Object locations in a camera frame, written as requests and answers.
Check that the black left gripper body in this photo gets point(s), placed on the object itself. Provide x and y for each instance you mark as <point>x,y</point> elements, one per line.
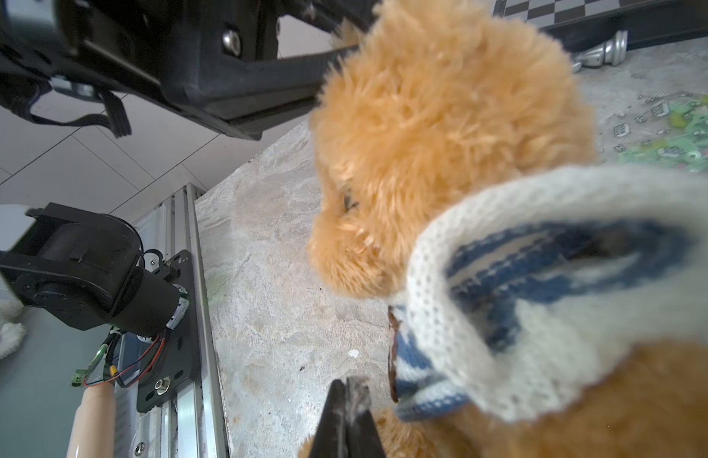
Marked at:
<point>213,62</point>

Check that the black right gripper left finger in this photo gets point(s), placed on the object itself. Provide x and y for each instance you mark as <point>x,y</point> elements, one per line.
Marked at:
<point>330,438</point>

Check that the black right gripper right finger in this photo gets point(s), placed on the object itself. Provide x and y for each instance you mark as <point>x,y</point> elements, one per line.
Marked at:
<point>362,426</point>

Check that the brown teddy bear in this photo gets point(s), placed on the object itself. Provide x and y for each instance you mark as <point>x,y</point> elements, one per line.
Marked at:
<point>439,102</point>

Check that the blue white striped sweater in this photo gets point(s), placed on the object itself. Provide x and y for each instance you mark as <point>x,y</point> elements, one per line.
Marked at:
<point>523,295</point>

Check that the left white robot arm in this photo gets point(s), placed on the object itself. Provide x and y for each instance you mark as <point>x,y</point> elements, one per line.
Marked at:
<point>77,265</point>

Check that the left green circuit board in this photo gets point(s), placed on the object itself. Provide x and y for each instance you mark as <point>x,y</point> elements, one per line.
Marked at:
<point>80,376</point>

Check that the white fluffy plush object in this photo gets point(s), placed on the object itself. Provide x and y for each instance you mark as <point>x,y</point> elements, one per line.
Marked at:
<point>12,332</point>

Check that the folded black chess board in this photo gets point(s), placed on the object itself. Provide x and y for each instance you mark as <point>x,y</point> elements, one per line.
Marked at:
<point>580,24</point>

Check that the silver chess piece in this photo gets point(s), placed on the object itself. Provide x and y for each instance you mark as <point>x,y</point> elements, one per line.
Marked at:
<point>610,52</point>

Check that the green brick pattern plastic bag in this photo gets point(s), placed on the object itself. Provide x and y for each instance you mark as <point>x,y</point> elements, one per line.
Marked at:
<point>665,129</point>

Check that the aluminium mounting rail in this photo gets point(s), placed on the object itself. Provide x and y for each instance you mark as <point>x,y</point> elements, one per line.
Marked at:
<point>175,410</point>

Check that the beige wooden handle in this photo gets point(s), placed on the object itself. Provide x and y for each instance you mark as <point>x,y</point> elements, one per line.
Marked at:
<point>93,433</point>

